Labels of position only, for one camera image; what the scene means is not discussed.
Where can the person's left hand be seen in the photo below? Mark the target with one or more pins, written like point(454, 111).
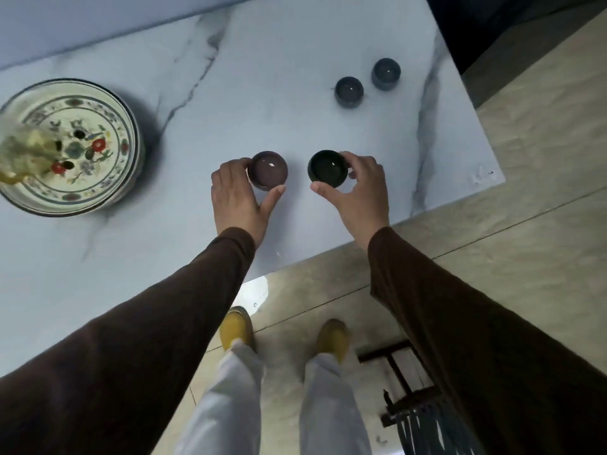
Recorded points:
point(234, 203)

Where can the person's right hand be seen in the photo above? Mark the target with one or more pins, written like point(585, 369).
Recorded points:
point(363, 203)

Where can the person's left thumb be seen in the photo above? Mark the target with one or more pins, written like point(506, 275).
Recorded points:
point(271, 199)

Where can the person's right thumb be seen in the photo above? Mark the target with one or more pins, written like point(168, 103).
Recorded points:
point(327, 190)

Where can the dark green glazed tea cup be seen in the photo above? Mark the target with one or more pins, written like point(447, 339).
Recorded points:
point(328, 168)

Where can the purple glazed tea cup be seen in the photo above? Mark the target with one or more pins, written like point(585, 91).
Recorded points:
point(268, 170)

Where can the person's right forearm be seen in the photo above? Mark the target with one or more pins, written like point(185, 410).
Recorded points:
point(488, 355)

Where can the person's left forearm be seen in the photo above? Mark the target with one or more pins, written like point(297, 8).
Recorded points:
point(123, 350)

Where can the grey glazed tea cup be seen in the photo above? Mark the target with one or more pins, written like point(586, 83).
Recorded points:
point(349, 91)

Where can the blue-grey glazed tea cup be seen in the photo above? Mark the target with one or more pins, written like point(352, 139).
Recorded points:
point(386, 73)

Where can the person's left yellow shoe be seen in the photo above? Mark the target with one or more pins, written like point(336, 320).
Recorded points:
point(235, 326)

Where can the person's yellow shoe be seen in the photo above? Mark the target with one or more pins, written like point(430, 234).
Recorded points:
point(333, 338)
point(235, 326)

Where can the person's right yellow shoe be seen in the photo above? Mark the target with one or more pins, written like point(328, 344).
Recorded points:
point(333, 338)

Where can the round floral ceramic tea tray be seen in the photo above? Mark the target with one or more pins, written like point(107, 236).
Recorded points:
point(80, 151)

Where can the person's left leg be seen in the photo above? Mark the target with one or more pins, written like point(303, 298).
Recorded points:
point(227, 402)

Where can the person's leg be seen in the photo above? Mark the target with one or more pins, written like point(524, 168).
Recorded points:
point(227, 402)
point(329, 407)

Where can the dark wooden stool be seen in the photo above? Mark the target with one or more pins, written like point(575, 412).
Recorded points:
point(403, 388)

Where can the person's right leg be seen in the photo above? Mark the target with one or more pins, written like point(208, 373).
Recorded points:
point(329, 407)

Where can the clear glass pitcher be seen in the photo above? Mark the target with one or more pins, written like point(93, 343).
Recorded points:
point(23, 153)

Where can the dark striped cloth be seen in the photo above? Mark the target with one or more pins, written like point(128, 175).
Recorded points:
point(434, 433)

